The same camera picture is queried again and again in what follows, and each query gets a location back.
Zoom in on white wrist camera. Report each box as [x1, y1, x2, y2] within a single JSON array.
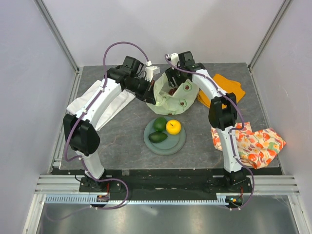
[[165, 53, 179, 66], [144, 61, 160, 82]]

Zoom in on floral patterned cloth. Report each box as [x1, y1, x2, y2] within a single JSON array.
[[211, 122, 286, 172]]

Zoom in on purple cable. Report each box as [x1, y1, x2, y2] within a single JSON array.
[[164, 53, 256, 212], [45, 41, 151, 221]]

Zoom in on slotted cable duct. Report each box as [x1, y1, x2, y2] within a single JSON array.
[[45, 194, 236, 205]]

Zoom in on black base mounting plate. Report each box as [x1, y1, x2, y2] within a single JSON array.
[[79, 168, 252, 193]]

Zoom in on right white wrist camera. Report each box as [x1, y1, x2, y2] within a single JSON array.
[[165, 53, 179, 66]]

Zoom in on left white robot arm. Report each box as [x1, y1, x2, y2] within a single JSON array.
[[63, 56, 160, 192]]

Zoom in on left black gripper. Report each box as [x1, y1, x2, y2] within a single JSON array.
[[126, 77, 156, 105]]

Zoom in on orange folded cloth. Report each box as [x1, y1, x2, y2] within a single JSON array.
[[197, 74, 246, 109]]

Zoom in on dark green avocado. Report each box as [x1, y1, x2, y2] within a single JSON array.
[[148, 132, 168, 143]]

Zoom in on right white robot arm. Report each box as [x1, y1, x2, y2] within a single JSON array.
[[164, 51, 243, 192]]

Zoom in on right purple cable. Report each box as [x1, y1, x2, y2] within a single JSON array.
[[164, 53, 256, 212]]

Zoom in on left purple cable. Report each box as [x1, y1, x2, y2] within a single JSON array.
[[45, 41, 151, 221]]

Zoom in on yellow apple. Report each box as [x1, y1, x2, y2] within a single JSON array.
[[166, 119, 182, 135]]

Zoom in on dark red grapes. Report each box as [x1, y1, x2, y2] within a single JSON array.
[[168, 88, 177, 96]]

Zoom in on grey-green ceramic plate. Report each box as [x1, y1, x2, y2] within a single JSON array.
[[143, 117, 186, 156]]

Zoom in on light green plastic bag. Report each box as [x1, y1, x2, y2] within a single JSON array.
[[147, 73, 199, 115]]

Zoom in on green lime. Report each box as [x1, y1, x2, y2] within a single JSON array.
[[153, 117, 167, 132]]

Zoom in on white folded towel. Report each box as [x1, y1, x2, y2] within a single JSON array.
[[66, 80, 135, 131]]

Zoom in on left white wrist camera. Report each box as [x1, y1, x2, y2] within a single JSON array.
[[144, 61, 160, 82]]

